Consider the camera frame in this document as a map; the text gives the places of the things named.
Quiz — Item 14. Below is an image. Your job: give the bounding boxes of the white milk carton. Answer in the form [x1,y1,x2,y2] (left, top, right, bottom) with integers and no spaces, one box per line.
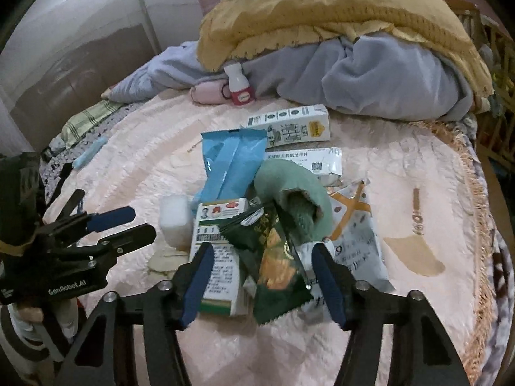
[246,104,331,149]

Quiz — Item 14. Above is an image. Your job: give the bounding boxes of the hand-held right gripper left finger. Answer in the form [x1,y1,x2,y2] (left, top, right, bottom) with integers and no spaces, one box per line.
[52,242,216,386]

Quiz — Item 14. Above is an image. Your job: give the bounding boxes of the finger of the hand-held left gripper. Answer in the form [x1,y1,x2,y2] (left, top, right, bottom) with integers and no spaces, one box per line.
[38,189,136,242]
[52,223,157,268]

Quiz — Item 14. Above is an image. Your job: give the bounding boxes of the blue plastic wrapper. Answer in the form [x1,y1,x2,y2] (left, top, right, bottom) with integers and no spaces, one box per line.
[193,129,268,210]

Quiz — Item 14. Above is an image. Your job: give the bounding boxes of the beige paper scrap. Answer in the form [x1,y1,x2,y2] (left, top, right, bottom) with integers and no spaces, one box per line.
[148,245,190,274]

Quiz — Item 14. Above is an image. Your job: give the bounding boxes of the wooden rack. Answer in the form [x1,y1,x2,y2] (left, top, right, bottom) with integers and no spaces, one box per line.
[451,0,515,194]

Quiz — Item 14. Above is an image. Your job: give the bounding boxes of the yellow knitted blanket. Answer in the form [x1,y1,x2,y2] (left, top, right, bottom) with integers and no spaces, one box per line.
[197,0,495,97]

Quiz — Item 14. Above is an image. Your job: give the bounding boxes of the grey wardrobe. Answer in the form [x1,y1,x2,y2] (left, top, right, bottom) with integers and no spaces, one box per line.
[0,0,202,157]

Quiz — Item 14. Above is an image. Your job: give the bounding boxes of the pink bottle lying down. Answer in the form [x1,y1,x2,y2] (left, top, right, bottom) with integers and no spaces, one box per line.
[190,80,231,104]

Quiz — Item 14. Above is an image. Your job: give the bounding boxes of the dark green snack packet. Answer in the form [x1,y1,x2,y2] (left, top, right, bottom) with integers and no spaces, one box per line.
[222,205,314,326]

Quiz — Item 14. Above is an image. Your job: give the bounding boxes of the green and white medicine box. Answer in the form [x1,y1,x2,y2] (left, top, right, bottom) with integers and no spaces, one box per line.
[188,198,252,316]

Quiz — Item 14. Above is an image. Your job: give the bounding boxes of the pink fringed bedspread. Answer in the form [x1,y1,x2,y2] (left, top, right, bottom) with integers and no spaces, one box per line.
[40,88,500,386]

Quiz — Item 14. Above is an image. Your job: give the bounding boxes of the grey patterned bedsheet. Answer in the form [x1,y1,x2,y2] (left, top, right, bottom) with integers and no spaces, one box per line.
[38,129,515,386]

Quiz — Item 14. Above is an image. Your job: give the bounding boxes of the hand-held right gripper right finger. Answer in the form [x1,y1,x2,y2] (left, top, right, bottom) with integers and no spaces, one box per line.
[310,242,479,386]

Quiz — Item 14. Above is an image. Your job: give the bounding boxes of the white snack bag orange print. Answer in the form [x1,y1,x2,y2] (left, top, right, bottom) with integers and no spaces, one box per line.
[302,179,397,318]

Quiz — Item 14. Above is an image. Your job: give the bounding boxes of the light blue tube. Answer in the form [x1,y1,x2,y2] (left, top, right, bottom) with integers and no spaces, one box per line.
[72,136,108,170]

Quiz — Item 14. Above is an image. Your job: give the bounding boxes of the green knitted sock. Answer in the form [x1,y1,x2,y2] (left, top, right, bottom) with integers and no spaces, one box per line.
[253,159,334,246]

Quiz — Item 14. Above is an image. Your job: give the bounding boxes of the white foam block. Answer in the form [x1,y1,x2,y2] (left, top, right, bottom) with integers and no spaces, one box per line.
[160,194,193,247]

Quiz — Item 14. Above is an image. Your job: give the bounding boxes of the green plaid cloth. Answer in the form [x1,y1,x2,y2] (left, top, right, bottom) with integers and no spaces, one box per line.
[60,100,125,149]

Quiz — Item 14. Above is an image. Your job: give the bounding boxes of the person's left hand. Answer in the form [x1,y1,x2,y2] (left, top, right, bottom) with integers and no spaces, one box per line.
[9,298,79,340]

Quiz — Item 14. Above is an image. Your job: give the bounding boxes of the grey fleece blanket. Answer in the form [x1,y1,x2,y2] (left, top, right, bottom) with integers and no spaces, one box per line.
[102,32,475,123]

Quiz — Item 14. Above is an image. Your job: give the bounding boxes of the white bottle with red label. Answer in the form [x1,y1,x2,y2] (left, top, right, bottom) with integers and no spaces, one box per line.
[224,63,255,106]

